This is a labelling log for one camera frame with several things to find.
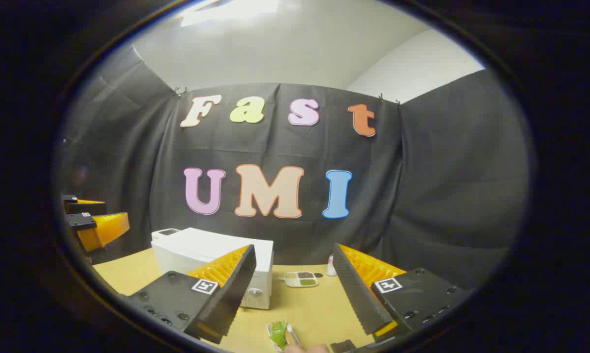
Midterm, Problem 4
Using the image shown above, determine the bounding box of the white rectangular food plate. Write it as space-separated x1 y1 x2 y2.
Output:
267 322 301 353

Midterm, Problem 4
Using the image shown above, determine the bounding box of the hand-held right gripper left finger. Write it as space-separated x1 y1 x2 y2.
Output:
120 244 257 345

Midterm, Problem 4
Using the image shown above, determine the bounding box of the white divided condiment dish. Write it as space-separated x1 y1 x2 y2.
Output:
284 271 319 288

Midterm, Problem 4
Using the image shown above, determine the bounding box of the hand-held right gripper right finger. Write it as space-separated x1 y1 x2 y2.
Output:
332 243 473 344

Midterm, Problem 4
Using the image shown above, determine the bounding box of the white microwave oven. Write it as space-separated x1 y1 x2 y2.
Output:
151 227 274 310

